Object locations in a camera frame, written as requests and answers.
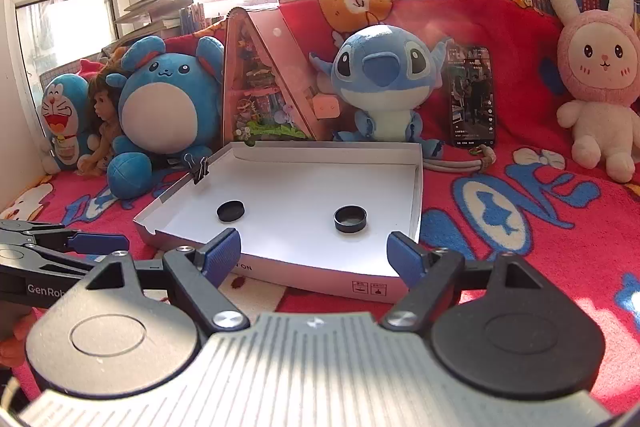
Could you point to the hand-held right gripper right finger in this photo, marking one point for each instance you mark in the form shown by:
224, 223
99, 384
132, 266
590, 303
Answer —
405, 259

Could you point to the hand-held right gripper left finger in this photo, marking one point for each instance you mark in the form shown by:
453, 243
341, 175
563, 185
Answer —
222, 254

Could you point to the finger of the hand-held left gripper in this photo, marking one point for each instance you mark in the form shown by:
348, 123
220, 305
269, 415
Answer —
45, 257
97, 242

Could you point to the small black round cap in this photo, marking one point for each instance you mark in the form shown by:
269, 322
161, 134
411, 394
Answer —
231, 211

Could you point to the large black round cap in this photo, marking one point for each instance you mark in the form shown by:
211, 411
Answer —
351, 219

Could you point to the white cardboard box tray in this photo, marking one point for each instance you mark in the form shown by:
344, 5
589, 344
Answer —
300, 192

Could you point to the person's left hand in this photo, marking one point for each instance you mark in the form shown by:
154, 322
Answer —
15, 337

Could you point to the black binder clip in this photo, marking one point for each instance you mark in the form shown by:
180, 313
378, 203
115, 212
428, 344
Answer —
200, 169

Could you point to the brown haired doll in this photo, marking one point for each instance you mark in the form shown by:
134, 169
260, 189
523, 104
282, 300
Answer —
102, 122

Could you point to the pink cartoon print blanket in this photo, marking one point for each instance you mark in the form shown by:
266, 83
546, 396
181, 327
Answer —
525, 227

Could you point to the blue cat robot plush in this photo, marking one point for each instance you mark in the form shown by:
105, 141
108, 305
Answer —
62, 117

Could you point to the round blue plush toy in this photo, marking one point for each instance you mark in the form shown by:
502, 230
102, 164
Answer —
160, 107

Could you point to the small pink cube toy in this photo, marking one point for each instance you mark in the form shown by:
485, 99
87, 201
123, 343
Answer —
325, 107

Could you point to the black smartphone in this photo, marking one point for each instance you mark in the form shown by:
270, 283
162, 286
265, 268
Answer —
472, 92

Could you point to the blue alien plush toy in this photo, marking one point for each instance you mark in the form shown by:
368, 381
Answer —
380, 77

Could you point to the pink triangular miniature house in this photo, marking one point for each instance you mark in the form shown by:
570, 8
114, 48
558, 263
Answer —
260, 72

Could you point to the stack of papers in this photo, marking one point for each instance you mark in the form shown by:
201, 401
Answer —
150, 12

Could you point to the row of thin books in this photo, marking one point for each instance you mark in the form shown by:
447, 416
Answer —
200, 17

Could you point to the pink bunny plush toy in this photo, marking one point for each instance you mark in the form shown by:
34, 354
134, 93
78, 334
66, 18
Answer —
597, 77

